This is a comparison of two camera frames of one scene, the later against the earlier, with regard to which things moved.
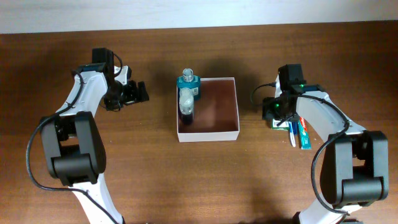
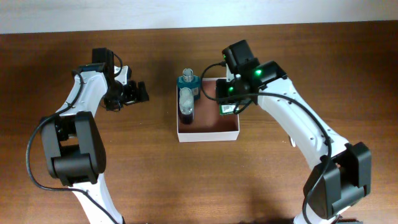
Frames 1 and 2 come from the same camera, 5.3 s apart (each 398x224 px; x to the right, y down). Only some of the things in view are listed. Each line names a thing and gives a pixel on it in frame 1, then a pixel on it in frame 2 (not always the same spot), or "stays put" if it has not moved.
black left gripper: (112, 104) stays put
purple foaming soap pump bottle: (186, 103) stays put
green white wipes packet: (283, 126) -> (227, 109)
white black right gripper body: (275, 108) -> (232, 88)
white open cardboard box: (216, 116) stays put
